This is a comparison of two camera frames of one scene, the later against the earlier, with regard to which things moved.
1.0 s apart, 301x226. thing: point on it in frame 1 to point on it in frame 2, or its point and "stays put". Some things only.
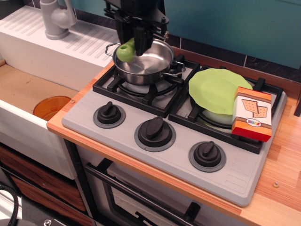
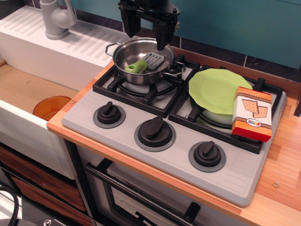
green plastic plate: [214, 89] stays put
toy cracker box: [252, 114] stays put
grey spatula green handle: [125, 52] to [151, 60]
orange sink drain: [47, 108] stays put
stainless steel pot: [148, 68] stays put
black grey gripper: [149, 13] to [160, 11]
